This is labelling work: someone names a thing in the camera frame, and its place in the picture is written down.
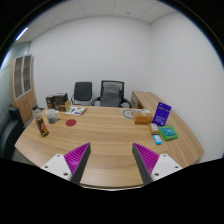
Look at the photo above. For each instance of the tall dark brown box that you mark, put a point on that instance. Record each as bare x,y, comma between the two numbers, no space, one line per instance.
49,101

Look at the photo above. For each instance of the wooden side desk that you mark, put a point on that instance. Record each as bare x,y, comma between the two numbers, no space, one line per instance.
145,99

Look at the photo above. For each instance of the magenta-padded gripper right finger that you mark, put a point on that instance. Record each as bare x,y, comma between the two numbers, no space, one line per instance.
147,159

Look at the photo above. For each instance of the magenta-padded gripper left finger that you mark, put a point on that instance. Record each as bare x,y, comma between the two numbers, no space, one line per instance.
76,159

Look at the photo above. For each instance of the wooden cabinet with glass doors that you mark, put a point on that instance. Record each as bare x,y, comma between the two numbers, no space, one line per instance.
24,90

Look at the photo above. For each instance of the black sofa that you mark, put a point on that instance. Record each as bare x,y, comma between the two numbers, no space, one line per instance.
9,133

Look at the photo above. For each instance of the white printed leaflet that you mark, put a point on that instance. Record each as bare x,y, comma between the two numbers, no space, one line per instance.
76,110

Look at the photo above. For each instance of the purple standing sign card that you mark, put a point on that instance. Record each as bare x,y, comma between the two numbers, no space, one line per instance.
162,114

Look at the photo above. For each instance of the black mesh office chair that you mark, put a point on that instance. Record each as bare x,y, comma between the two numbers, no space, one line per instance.
123,96

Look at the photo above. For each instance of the flat round red coaster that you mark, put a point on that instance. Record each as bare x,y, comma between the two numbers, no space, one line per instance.
71,122

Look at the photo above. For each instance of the long ceiling light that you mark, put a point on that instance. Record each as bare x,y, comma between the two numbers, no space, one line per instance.
21,33

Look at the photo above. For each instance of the small blue box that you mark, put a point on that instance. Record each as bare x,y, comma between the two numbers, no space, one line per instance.
157,139

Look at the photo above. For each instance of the small yellow box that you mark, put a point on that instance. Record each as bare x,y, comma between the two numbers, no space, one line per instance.
154,128

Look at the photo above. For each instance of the white and grey mug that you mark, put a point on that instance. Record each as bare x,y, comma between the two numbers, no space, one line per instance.
52,116

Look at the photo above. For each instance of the clear bottle with black cap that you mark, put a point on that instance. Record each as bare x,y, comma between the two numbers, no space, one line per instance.
41,126

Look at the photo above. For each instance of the green box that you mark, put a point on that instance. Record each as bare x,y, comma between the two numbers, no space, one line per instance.
168,132

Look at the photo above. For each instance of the dark brown striped box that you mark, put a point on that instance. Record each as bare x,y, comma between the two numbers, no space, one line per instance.
60,98

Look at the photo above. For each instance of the dark brown box orange print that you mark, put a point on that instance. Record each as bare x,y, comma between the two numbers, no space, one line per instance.
64,107

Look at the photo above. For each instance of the round white printed disc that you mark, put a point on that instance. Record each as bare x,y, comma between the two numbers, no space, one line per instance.
128,114

